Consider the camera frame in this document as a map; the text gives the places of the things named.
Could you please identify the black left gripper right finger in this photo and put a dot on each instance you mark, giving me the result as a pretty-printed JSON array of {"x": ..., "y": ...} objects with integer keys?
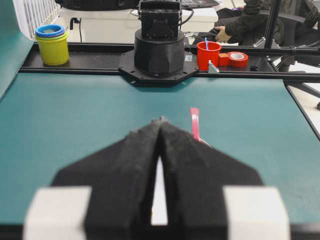
[{"x": 212, "y": 196}]

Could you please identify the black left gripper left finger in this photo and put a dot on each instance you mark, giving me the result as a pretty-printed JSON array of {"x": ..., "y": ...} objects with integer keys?
[{"x": 100, "y": 197}]

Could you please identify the red plastic spoon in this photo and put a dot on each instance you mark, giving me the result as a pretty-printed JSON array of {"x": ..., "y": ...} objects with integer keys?
[{"x": 195, "y": 125}]

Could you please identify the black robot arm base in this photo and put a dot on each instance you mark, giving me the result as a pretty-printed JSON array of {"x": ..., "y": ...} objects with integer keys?
[{"x": 157, "y": 45}]

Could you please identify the red tape roll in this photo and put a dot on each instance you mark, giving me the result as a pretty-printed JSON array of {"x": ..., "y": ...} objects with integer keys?
[{"x": 233, "y": 59}]

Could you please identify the red plastic cup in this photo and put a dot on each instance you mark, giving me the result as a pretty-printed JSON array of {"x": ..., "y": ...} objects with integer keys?
[{"x": 205, "y": 54}]

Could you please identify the blue straw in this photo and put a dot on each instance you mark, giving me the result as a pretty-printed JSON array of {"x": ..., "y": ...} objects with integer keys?
[{"x": 206, "y": 43}]

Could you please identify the stacked coloured plastic cups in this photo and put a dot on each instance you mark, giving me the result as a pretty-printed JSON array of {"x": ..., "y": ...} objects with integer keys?
[{"x": 53, "y": 44}]

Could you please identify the seated person in dark clothes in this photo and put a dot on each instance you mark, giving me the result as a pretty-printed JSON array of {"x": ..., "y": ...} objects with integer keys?
[{"x": 246, "y": 25}]

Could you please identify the black office chair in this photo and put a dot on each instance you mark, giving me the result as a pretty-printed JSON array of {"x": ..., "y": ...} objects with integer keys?
[{"x": 297, "y": 34}]

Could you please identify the silver corner bracket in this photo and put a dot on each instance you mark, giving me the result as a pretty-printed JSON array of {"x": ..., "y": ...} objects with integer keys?
[{"x": 212, "y": 69}]

